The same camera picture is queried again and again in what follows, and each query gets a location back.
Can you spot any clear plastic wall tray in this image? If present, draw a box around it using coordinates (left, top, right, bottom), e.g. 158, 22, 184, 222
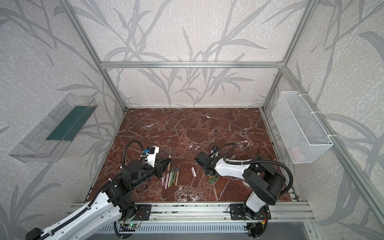
9, 94, 98, 163

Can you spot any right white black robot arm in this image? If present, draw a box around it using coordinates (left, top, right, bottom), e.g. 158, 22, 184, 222
195, 152, 294, 218

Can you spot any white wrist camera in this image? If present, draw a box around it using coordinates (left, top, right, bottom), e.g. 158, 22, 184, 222
212, 146, 219, 153
144, 146, 160, 168

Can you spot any green circuit board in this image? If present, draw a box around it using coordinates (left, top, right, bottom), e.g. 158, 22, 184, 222
119, 223, 140, 232

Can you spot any dark green pen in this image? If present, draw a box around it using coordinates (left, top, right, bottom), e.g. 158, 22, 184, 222
170, 167, 177, 187

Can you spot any pink pen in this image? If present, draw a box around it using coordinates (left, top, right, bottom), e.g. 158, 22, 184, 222
165, 168, 171, 189

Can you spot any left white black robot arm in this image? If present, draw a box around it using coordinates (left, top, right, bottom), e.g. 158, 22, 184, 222
25, 158, 171, 240

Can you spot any light pink pen cap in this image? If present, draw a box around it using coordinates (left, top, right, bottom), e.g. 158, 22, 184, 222
191, 167, 197, 177

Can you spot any tan pen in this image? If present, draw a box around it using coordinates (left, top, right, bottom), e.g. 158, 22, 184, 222
175, 166, 180, 187

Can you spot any white wire mesh basket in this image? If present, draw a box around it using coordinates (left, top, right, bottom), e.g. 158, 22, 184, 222
272, 91, 334, 164

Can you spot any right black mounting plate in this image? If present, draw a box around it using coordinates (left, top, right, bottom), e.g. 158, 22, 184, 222
228, 204, 272, 221

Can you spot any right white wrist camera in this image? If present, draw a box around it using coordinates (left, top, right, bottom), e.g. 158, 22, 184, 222
212, 146, 219, 153

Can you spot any pink item in basket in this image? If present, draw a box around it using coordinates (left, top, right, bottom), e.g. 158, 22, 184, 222
291, 147, 304, 161

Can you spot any black mounting plate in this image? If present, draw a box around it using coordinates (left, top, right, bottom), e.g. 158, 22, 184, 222
121, 204, 152, 221
228, 204, 272, 221

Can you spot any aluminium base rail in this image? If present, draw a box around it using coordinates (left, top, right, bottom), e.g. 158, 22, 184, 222
62, 201, 316, 224

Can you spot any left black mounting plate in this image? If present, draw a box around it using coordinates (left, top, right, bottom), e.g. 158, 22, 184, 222
121, 204, 152, 221

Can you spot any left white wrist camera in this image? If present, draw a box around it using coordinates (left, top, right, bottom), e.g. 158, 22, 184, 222
144, 146, 160, 168

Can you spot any orange brown pen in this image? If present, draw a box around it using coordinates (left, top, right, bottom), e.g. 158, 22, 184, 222
172, 167, 179, 187

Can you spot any green pen cap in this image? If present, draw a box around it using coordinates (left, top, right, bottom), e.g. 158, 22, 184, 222
209, 179, 219, 184

